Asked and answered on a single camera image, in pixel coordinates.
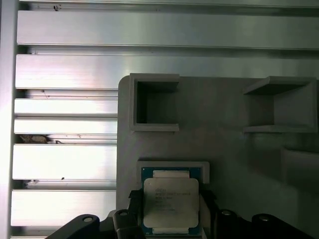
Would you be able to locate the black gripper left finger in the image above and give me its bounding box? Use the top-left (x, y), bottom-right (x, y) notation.
top-left (46, 189), bottom-right (145, 239)

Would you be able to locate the silver topped CPU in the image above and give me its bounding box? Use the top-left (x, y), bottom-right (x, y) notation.
top-left (141, 166), bottom-right (202, 236)

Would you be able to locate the grey plastic parts rack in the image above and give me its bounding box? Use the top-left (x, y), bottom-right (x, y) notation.
top-left (116, 73), bottom-right (319, 239)

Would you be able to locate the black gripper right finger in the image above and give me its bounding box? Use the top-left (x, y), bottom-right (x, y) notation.
top-left (199, 189), bottom-right (314, 239)

